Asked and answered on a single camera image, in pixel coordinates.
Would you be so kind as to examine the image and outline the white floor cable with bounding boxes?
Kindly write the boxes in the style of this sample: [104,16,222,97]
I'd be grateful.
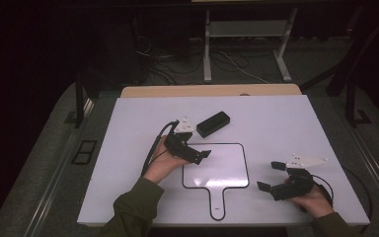
[216,48,270,85]

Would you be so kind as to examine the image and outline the bundle of black floor cables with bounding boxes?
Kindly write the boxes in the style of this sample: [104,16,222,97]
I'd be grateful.
[132,16,208,87]

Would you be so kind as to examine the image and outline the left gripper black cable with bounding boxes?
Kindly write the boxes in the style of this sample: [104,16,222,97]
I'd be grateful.
[140,119,181,177]

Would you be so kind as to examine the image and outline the thick black cable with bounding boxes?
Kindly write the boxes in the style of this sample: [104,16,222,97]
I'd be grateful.
[341,167,374,236]

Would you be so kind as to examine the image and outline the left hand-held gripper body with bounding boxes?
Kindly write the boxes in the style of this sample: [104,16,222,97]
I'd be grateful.
[164,117,203,165]

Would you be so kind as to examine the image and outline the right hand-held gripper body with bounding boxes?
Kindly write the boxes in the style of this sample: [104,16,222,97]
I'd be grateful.
[269,153,329,202]

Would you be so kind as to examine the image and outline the black whiteboard eraser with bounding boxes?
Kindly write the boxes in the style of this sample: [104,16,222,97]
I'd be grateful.
[195,111,231,139]

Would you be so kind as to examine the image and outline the person's left hand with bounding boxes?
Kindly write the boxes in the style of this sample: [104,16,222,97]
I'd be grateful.
[143,135,190,185]

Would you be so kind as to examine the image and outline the small whiteboard with handle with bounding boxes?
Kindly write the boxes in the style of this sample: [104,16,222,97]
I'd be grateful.
[182,142,251,221]

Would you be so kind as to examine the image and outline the white metal stand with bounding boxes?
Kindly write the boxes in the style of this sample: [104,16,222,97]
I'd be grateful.
[202,8,299,84]

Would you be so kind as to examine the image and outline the black metal stand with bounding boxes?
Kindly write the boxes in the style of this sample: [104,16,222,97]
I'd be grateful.
[300,6,379,128]

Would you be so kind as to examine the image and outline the person's right hand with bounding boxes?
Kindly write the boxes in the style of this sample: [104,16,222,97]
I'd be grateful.
[285,177,336,220]

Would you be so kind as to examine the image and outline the right gripper thin black cable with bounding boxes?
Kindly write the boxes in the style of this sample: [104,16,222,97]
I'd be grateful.
[311,174,336,205]

